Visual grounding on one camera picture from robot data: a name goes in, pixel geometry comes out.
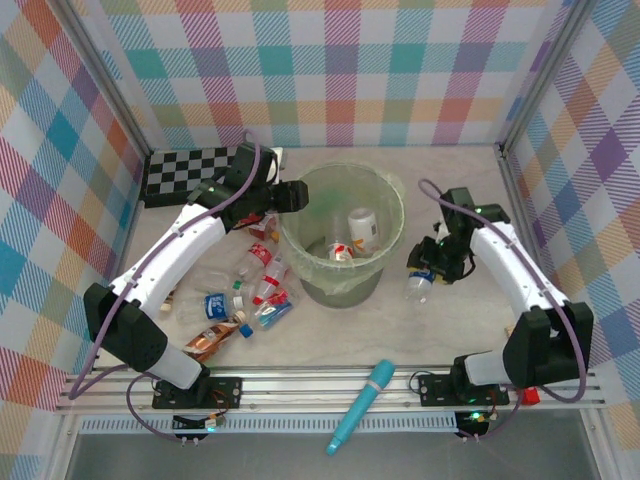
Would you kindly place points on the clear bottle blue label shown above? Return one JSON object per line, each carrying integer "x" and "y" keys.
{"x": 215, "y": 306}

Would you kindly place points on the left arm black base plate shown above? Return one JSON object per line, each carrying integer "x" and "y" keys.
{"x": 225, "y": 392}

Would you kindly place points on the red block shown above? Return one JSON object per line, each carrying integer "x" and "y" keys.
{"x": 531, "y": 396}

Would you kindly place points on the clear bottle blue-red label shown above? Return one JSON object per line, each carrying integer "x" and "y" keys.
{"x": 272, "y": 312}

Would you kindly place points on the clear pepsi bottle blue cap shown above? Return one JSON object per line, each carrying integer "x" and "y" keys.
{"x": 419, "y": 290}

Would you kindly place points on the red white crushed bottle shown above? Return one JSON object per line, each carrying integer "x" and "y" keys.
{"x": 340, "y": 251}

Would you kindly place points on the right aluminium frame post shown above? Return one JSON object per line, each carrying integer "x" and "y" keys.
{"x": 542, "y": 75}

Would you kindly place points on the aluminium side rail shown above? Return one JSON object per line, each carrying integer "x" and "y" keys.
{"x": 506, "y": 175}

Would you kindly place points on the left black controller board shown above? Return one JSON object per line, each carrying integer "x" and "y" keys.
{"x": 190, "y": 424}

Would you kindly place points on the aluminium frame post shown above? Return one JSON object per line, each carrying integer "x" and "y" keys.
{"x": 107, "y": 85}
{"x": 542, "y": 75}

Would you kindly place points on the red gold label bottle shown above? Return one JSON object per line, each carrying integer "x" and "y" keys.
{"x": 260, "y": 231}

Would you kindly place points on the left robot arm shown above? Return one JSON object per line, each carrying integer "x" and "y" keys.
{"x": 165, "y": 260}

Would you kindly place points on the left aluminium frame post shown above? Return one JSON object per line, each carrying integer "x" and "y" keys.
{"x": 107, "y": 85}

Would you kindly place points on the frosted bottle red-white label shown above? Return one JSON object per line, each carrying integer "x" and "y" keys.
{"x": 272, "y": 280}

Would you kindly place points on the black controller board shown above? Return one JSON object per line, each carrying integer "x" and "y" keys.
{"x": 472, "y": 424}
{"x": 190, "y": 424}

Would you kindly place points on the black framed checkerboard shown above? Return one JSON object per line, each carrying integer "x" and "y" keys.
{"x": 170, "y": 175}

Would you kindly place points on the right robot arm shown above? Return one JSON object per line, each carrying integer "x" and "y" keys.
{"x": 500, "y": 260}

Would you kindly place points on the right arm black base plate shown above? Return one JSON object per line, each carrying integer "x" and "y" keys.
{"x": 435, "y": 390}

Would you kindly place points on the teal marker pen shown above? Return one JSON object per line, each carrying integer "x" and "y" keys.
{"x": 370, "y": 395}

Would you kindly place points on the translucent green bin liner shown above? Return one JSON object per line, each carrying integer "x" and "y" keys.
{"x": 320, "y": 275}

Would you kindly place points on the aluminium mounting rail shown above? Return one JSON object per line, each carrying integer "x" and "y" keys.
{"x": 310, "y": 395}

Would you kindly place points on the right black controller board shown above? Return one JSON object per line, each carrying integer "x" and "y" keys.
{"x": 472, "y": 424}

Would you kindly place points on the white bottle orange label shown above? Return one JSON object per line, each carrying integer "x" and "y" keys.
{"x": 362, "y": 230}

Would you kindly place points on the grey mesh bin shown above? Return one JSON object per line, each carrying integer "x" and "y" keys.
{"x": 345, "y": 295}

